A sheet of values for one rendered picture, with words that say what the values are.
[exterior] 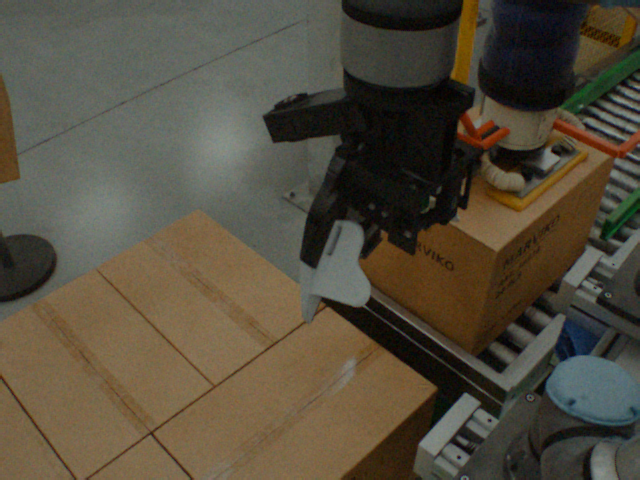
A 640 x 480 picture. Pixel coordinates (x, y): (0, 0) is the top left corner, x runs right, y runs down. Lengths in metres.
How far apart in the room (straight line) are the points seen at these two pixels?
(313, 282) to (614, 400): 0.48
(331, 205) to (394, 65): 0.12
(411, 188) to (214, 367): 1.34
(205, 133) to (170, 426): 2.20
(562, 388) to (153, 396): 1.13
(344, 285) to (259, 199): 2.62
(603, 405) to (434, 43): 0.56
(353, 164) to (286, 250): 2.38
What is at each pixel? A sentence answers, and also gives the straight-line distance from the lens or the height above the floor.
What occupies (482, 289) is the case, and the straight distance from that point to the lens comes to 1.57.
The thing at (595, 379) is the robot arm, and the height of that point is 1.27.
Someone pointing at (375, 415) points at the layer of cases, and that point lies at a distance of 1.65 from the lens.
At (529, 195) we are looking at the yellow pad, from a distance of 1.63.
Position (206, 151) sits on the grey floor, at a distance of 3.46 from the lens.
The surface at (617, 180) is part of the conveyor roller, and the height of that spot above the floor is 0.53.
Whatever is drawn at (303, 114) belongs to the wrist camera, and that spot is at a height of 1.67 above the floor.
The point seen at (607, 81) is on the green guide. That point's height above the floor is 0.62.
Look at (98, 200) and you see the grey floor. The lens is 3.26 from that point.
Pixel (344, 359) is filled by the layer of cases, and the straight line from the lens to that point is 1.75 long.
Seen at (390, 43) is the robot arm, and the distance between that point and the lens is 0.40.
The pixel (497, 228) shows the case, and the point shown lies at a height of 0.95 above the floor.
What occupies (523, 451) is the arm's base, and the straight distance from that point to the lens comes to 0.99.
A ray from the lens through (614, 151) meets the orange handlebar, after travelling 1.65.
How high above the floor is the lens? 1.92
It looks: 42 degrees down
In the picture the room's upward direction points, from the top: straight up
